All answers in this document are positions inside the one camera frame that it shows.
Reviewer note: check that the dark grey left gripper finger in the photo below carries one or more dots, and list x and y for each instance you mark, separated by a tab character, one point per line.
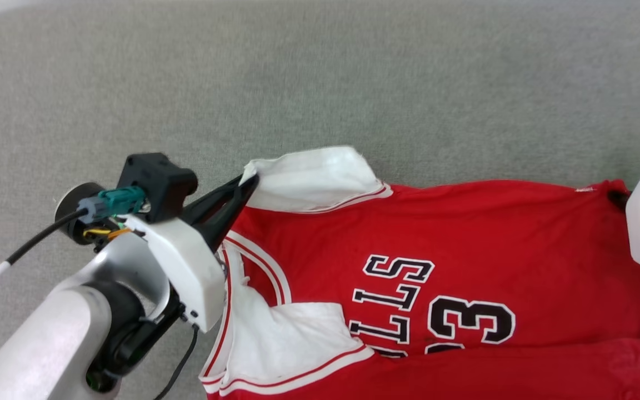
211	200
228	216

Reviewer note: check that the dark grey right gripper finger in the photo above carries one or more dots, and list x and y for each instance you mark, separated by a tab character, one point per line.
620	199

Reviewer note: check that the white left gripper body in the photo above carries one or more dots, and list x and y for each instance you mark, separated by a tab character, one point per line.
192	272

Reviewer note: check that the red and white basketball jersey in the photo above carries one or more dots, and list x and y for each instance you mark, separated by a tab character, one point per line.
509	244

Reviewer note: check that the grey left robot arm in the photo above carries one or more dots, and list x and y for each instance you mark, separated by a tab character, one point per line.
53	339

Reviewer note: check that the grey fabric sofa seat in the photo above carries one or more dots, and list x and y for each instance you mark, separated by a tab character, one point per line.
353	72

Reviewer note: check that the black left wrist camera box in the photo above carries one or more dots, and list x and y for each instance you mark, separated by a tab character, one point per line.
156	180

